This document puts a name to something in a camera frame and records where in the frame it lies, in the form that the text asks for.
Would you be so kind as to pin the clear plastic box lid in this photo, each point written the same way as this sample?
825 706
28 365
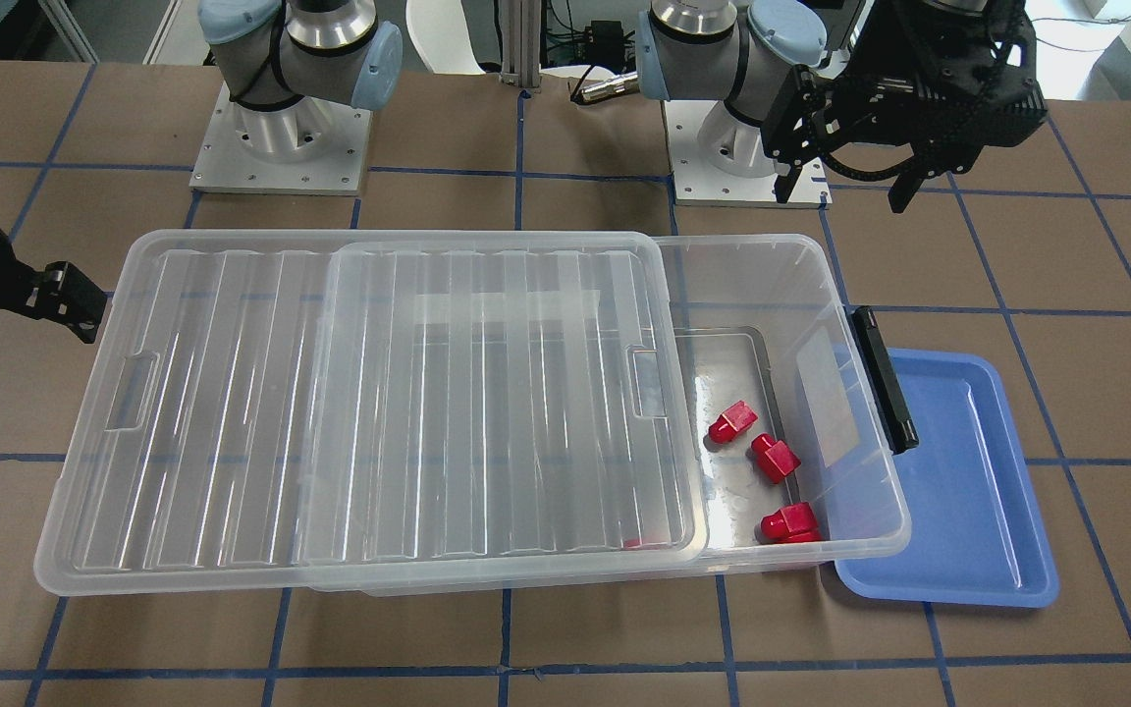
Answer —
185 469

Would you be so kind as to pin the black box latch handle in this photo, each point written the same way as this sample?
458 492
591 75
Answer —
898 423

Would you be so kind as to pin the clear plastic storage box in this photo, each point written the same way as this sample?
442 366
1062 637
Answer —
781 412

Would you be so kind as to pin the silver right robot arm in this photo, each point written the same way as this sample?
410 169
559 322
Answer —
274 55

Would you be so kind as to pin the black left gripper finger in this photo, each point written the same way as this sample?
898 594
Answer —
794 132
928 160

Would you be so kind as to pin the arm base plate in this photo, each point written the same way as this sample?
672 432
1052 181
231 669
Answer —
313 148
718 161

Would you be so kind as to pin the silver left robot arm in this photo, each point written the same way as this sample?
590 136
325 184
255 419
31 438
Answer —
716 50

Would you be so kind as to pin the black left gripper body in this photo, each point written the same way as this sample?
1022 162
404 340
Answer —
888 61

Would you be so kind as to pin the aluminium frame post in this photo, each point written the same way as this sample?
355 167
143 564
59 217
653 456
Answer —
520 33

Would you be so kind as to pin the white chair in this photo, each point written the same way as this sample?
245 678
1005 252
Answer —
439 34

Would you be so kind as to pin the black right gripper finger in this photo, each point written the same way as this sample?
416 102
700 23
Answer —
62 294

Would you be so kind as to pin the blue plastic tray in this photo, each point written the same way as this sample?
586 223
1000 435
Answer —
978 536

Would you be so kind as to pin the red block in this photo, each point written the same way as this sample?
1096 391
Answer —
644 543
774 458
795 523
731 423

